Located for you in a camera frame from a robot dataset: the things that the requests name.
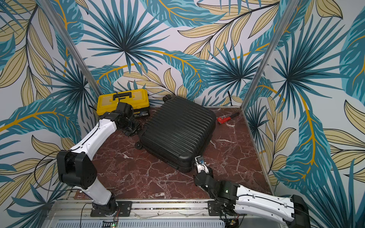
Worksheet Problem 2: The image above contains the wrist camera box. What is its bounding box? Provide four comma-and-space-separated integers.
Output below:
116, 102, 134, 118
194, 155, 206, 164

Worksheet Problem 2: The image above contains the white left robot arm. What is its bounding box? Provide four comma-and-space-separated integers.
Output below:
57, 112, 141, 217

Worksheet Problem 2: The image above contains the aluminium front frame rail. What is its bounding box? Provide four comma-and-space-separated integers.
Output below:
42, 199, 289, 228

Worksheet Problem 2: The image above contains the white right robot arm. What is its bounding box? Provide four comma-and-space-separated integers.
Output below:
194, 156, 311, 228

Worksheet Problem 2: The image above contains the yellow and black toolbox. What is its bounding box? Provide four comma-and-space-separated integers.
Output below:
96, 88, 151, 118

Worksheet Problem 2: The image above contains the black ribbed hard-shell suitcase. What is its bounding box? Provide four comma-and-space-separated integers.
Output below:
135, 95, 216, 173

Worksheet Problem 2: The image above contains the left aluminium corner post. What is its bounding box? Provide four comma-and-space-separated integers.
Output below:
39, 0, 101, 96

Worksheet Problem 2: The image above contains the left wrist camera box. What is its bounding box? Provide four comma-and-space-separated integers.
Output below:
116, 102, 134, 118

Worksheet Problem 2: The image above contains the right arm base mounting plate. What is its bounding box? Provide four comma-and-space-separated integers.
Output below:
207, 200, 236, 216

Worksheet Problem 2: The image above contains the red pipe wrench black handle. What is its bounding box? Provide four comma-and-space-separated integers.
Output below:
217, 112, 240, 124

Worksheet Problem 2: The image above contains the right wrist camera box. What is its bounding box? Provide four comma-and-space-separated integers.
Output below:
194, 155, 206, 164

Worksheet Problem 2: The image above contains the right aluminium corner post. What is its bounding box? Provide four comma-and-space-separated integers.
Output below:
241, 0, 299, 113

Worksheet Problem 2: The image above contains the aluminium corner post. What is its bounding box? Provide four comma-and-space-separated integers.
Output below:
39, 0, 101, 96
241, 0, 299, 113

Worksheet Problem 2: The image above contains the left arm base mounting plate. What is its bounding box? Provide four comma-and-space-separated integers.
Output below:
90, 201, 132, 218

